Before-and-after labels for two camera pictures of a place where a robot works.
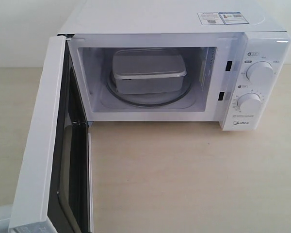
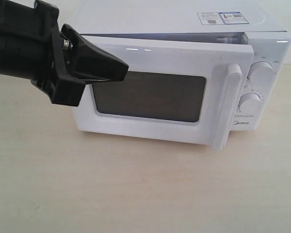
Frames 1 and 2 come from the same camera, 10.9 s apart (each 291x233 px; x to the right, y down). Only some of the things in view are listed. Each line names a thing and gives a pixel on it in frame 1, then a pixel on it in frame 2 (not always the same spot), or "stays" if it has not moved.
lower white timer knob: (249, 102) stays
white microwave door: (52, 191) to (177, 91)
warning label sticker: (221, 18) stays
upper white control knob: (260, 72) stays
